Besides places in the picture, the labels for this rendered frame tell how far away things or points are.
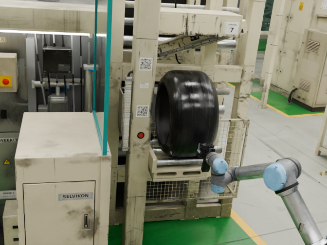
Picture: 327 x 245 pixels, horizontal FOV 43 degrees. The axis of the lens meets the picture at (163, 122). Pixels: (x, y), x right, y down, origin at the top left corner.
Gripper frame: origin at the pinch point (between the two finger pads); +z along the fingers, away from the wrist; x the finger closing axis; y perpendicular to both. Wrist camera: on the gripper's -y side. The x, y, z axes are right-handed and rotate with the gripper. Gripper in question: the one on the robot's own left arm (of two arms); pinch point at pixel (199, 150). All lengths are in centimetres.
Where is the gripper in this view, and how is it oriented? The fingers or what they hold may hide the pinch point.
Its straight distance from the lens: 250.2
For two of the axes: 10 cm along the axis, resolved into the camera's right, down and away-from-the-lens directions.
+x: -9.7, 0.1, -2.4
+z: -2.4, -2.5, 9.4
